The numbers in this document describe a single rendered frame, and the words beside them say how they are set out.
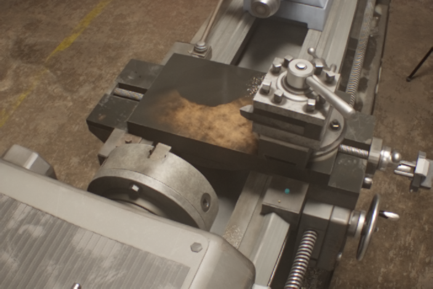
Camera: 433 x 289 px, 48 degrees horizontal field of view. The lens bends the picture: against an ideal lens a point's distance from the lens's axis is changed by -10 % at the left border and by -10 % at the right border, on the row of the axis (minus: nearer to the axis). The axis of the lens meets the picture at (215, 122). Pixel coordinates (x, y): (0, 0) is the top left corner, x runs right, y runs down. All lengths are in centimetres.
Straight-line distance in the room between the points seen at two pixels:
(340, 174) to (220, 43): 69
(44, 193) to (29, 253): 11
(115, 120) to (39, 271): 89
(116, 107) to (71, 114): 134
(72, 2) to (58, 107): 113
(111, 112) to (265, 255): 63
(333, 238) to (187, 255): 82
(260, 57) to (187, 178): 107
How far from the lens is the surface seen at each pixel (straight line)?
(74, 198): 77
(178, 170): 96
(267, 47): 202
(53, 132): 283
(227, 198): 152
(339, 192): 138
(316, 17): 191
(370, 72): 251
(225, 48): 179
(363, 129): 153
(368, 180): 166
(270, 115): 121
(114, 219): 74
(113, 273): 69
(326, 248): 152
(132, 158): 97
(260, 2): 155
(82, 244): 72
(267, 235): 129
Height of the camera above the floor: 193
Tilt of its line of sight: 45 degrees down
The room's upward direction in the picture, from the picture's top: 1 degrees counter-clockwise
